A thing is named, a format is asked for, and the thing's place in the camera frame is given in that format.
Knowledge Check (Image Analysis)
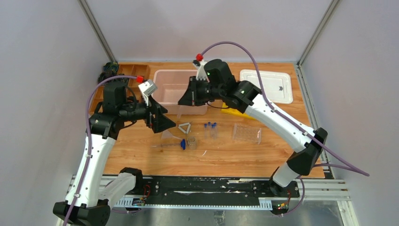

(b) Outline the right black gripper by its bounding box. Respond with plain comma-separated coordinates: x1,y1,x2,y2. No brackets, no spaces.
180,76,225,106

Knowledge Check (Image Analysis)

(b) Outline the blue capped test tube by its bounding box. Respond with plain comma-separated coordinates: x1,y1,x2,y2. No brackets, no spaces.
212,122,218,139
204,123,208,139
207,122,213,137
210,124,215,139

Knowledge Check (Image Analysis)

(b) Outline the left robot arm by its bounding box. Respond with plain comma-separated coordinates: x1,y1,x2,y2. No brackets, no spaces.
53,80,175,226

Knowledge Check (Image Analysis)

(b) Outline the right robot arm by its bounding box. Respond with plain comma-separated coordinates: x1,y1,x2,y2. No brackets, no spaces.
178,59,327,197

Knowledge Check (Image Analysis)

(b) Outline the clear plastic funnel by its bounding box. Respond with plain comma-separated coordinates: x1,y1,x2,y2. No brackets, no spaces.
161,130,182,140

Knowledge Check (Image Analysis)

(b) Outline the pink plastic bin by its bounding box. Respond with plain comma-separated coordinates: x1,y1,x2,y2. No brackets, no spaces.
152,70,207,115

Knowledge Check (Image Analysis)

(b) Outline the clay pipe triangle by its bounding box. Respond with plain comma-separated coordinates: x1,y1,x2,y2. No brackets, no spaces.
178,122,192,135

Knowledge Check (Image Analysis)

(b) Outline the small glass jar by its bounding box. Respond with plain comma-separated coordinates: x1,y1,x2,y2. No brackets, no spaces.
187,137,198,150

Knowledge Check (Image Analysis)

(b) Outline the yellow test tube rack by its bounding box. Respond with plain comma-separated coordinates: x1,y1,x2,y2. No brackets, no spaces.
221,102,255,120

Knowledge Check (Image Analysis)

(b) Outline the wooden compartment tray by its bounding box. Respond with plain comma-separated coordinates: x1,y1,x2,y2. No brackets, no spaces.
89,64,150,115

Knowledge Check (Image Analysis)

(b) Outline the clear well plate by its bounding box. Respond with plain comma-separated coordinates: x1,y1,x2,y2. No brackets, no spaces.
232,123,262,145

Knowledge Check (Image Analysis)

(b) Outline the white plastic lid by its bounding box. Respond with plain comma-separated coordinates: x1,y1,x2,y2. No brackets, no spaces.
239,69,293,105

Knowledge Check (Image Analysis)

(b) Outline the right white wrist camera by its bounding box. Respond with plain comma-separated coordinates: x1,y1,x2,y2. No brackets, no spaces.
192,60,207,81

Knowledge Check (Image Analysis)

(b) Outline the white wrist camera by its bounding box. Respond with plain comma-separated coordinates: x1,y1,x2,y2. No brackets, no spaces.
138,80,158,97
192,60,207,81

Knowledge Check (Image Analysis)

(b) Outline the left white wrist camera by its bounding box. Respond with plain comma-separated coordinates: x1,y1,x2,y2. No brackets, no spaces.
138,80,158,97

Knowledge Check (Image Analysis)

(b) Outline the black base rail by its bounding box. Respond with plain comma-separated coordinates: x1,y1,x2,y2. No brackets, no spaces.
117,176,300,208

